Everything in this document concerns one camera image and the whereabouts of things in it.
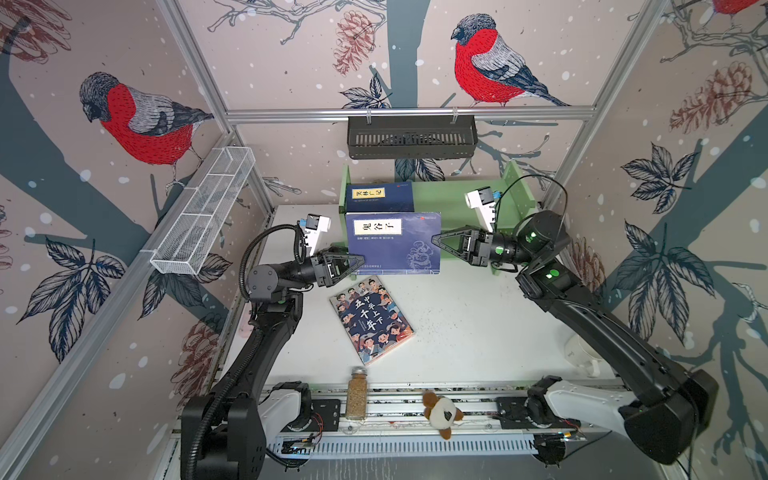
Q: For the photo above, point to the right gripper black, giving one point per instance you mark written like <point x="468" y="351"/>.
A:
<point x="479" y="247"/>

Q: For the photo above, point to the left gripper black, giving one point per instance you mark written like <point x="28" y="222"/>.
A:
<point x="323" y="271"/>

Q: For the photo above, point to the dark blue bottom book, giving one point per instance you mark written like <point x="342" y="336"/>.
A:
<point x="395" y="243"/>

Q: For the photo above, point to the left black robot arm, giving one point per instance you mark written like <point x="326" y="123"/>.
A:
<point x="225" y="433"/>

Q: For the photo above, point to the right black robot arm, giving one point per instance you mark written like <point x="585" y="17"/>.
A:
<point x="668" y="406"/>

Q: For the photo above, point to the illustrated Chinese history book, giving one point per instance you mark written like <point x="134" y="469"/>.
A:
<point x="372" y="320"/>

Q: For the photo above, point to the glass jar of grains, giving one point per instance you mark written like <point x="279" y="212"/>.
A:
<point x="357" y="390"/>

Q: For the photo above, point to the dark hanging perforated basket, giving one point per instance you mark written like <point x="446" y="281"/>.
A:
<point x="406" y="137"/>

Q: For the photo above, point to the white ceramic mug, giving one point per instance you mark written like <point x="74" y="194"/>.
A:
<point x="581" y="355"/>

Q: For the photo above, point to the brown white plush toy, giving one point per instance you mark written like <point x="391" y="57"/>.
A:
<point x="441" y="413"/>

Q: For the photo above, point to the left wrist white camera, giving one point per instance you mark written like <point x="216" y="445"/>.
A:
<point x="313" y="227"/>

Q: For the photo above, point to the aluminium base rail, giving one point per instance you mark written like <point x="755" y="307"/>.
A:
<point x="420" y="411"/>

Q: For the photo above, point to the white wire mesh tray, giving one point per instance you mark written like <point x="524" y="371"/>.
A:
<point x="193" y="233"/>

